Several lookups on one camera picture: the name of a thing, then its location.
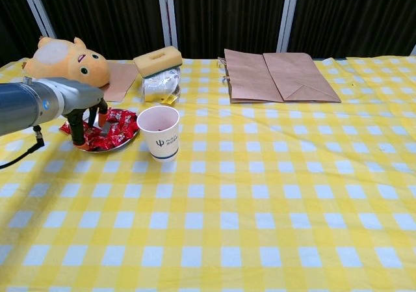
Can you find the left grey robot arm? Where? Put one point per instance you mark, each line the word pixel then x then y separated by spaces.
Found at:
pixel 19 106

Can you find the yellow white checkered tablecloth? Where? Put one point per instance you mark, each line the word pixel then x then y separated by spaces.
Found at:
pixel 227 207

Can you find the white snack packet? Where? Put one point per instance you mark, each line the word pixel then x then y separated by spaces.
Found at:
pixel 156 88

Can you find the round metal plate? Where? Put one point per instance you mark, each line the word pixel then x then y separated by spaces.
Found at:
pixel 113 148

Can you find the yellow plush toy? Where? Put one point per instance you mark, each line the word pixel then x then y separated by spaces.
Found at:
pixel 74 61

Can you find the white paper cup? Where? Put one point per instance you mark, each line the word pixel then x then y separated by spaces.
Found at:
pixel 162 142

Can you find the red candy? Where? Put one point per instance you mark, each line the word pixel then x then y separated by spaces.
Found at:
pixel 118 137
pixel 97 142
pixel 115 114
pixel 65 128
pixel 130 124

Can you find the black pleated curtain panel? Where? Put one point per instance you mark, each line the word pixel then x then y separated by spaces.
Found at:
pixel 13 12
pixel 357 12
pixel 227 12
pixel 104 12

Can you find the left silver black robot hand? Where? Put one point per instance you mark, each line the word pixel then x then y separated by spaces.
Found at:
pixel 81 97

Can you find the brown paper bag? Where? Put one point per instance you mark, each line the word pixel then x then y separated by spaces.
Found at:
pixel 260 77

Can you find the small yellow wrapper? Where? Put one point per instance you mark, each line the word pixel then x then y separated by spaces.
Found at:
pixel 169 100

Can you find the yellow sponge with slot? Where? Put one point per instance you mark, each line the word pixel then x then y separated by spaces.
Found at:
pixel 156 59

